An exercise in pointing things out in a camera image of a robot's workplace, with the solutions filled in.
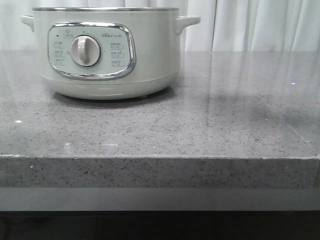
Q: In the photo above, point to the pale green electric cooking pot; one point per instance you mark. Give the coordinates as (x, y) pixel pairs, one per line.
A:
(108, 53)

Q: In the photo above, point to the white pleated curtain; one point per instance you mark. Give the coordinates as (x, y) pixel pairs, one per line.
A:
(226, 25)

